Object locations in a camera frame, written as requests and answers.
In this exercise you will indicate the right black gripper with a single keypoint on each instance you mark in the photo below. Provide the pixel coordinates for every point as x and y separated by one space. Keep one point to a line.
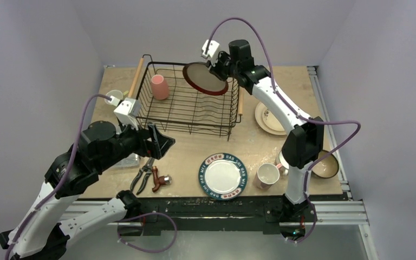
215 67

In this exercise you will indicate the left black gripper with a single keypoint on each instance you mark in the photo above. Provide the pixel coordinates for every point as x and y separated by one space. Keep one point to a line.
160 143

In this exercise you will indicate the red rimmed plate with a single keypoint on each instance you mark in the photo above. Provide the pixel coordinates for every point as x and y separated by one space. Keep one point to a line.
198 76

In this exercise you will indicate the black wire dish rack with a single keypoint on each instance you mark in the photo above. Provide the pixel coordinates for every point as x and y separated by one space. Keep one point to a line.
186 109

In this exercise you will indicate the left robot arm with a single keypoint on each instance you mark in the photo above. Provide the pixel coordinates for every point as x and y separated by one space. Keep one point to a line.
42 234

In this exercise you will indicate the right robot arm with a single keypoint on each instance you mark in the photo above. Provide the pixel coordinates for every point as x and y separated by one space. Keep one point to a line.
305 134

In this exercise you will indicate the black pliers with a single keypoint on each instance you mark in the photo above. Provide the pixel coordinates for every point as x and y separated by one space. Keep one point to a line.
144 173

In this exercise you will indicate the clear plastic screw box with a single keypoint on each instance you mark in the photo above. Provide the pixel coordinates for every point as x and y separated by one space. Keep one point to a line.
131 161

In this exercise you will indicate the pink rimmed large plate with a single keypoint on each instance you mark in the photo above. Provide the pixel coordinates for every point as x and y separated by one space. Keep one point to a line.
258 116

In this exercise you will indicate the cream floral small plate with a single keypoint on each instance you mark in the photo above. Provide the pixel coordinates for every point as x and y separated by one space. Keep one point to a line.
271 121

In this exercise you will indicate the green mug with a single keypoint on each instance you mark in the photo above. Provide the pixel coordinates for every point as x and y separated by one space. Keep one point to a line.
117 94

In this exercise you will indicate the light pink mug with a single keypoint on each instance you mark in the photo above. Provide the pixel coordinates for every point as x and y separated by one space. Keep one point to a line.
267 175

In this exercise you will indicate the white enamel mug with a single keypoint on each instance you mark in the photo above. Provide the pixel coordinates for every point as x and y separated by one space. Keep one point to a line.
282 164

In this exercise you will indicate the dark ceramic bowl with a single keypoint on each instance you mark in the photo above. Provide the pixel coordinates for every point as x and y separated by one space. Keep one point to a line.
326 168

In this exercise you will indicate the brown handled tool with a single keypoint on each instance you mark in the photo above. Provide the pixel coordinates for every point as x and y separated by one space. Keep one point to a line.
158 180

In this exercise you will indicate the black base frame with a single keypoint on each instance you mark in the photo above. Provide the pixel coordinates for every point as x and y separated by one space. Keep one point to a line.
245 213

